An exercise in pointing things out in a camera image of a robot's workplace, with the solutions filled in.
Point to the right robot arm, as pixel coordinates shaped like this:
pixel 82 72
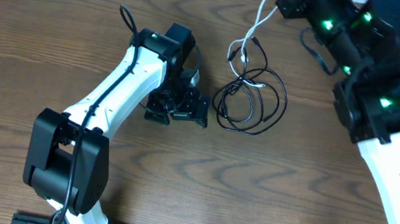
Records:
pixel 365 43

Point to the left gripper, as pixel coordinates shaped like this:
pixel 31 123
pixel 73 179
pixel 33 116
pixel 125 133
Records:
pixel 188 112

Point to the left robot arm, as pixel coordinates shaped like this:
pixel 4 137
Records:
pixel 67 162

